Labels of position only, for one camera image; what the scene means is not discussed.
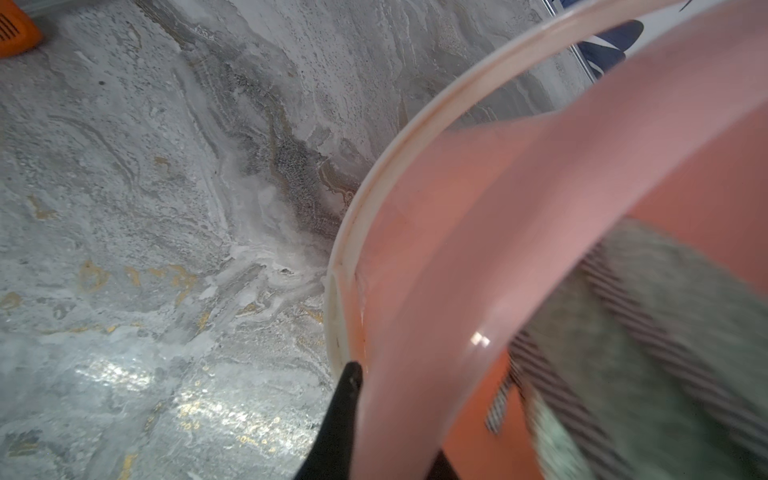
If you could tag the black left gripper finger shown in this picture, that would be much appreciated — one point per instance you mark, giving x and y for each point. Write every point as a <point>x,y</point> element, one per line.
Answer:
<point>331,453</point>

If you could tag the pink plastic bucket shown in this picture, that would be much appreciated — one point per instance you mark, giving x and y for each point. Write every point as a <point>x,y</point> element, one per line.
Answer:
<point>455,239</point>

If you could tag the orange handled screwdriver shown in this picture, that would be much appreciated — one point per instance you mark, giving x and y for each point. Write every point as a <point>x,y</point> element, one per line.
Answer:
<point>19,34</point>

